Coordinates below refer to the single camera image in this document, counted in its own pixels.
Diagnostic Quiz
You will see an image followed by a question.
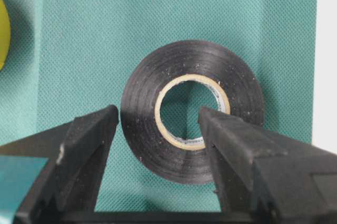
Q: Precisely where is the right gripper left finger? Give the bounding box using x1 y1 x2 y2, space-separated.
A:
1 105 118 223

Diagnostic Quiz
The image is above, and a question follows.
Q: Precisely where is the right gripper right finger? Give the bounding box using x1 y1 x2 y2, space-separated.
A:
198 107 336 223

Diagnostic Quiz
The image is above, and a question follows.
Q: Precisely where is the black tape roll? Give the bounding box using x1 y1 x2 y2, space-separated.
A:
121 40 265 184

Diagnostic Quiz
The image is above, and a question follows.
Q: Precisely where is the white plastic tray case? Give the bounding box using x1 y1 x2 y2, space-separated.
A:
312 0 336 153

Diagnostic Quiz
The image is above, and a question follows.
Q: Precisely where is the yellow tape roll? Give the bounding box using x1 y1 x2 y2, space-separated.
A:
0 0 11 70

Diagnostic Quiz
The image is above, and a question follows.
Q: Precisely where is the green table cloth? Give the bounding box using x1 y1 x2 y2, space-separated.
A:
0 0 319 213

